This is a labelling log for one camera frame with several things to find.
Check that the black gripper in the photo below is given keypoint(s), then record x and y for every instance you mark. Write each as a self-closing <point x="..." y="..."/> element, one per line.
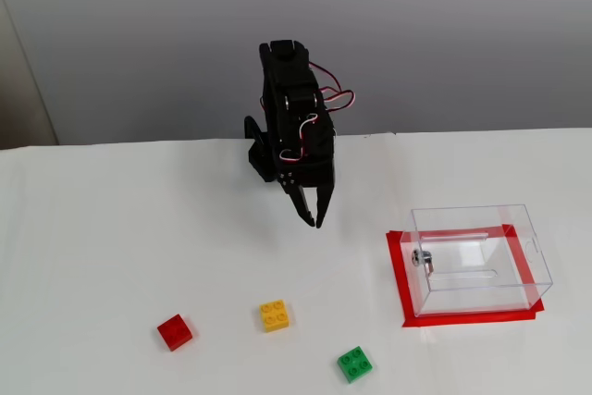
<point x="311" y="177"/>

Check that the yellow lego brick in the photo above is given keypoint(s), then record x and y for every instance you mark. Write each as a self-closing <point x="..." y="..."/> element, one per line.
<point x="275" y="316"/>

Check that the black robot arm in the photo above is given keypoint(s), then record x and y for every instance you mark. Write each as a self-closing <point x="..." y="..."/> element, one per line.
<point x="282" y="76"/>

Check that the green lego brick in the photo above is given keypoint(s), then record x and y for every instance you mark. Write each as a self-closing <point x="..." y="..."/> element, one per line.
<point x="355" y="365"/>

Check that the transparent plastic box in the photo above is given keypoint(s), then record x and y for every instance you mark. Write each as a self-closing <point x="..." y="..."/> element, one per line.
<point x="467" y="295"/>

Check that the red lego brick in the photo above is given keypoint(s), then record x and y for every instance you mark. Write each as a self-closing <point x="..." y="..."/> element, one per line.
<point x="176" y="333"/>

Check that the black table clamp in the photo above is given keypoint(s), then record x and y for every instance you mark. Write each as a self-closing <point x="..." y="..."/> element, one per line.
<point x="253" y="129"/>

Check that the silver cylinder lock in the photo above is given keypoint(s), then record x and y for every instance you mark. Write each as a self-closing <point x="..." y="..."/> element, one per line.
<point x="422" y="258"/>

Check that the white table cover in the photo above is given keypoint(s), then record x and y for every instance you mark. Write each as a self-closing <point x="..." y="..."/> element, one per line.
<point x="139" y="238"/>

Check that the red tape frame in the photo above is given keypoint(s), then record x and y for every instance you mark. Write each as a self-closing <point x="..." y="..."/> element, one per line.
<point x="462" y="320"/>

